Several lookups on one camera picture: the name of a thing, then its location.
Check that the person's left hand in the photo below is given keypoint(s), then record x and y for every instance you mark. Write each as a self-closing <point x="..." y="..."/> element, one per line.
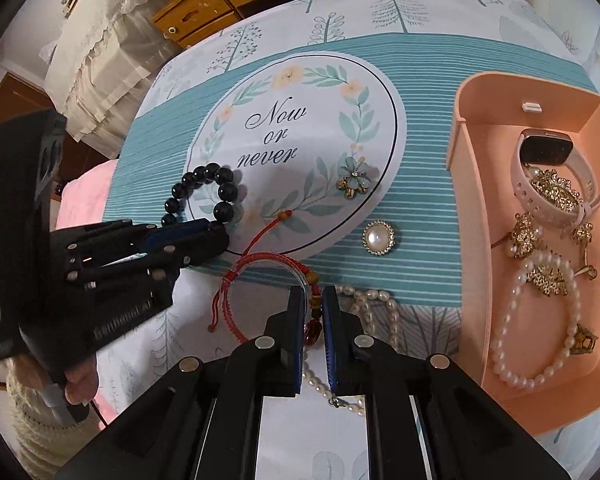
<point x="82" y="380"/>

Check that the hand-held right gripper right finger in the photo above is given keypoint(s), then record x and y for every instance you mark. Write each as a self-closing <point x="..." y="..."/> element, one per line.
<point x="330" y="340"/>

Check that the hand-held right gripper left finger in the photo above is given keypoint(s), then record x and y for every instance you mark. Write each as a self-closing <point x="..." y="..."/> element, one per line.
<point x="297" y="340"/>

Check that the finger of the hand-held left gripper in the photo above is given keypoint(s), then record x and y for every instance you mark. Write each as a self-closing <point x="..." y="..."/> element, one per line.
<point x="200" y="252"/>
<point x="175" y="234"/>

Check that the wooden desk with drawers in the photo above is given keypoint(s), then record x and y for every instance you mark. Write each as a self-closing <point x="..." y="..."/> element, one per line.
<point x="205" y="5"/>

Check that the pink plastic storage box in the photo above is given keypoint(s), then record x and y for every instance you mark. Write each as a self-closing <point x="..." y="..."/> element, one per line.
<point x="485" y="210"/>

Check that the oval pearl brooch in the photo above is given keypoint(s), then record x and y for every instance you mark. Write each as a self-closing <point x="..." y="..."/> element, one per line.
<point x="379" y="237"/>

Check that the pink smartwatch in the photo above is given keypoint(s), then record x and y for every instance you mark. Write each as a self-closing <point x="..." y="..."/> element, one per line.
<point x="545" y="150"/>

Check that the brown wooden door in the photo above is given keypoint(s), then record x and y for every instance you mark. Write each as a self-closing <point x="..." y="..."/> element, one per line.
<point x="10" y="105"/>

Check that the tree print tablecloth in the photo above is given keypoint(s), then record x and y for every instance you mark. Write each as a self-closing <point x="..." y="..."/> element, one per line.
<point x="420" y="135"/>

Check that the person's left forearm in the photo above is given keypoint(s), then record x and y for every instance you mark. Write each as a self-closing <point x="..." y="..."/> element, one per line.
<point x="40" y="435"/>

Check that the blue flower brooch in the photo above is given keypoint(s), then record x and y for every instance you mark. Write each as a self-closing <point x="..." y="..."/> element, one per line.
<point x="352" y="175"/>

